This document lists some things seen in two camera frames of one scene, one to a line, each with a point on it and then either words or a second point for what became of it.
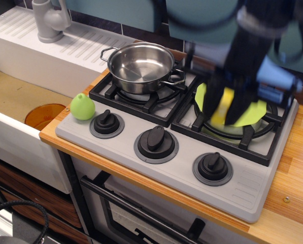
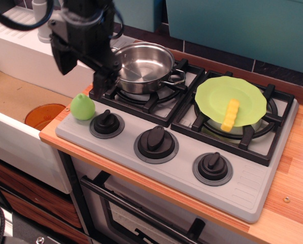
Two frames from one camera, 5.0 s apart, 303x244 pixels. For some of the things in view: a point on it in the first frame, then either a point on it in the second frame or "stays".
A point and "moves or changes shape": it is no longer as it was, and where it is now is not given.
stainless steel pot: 138,67 stays
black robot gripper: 246,60 -> 89,34
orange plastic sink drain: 40,116 stays
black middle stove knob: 156,146 stays
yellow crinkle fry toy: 218,118 moves or changes shape
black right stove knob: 211,169 stays
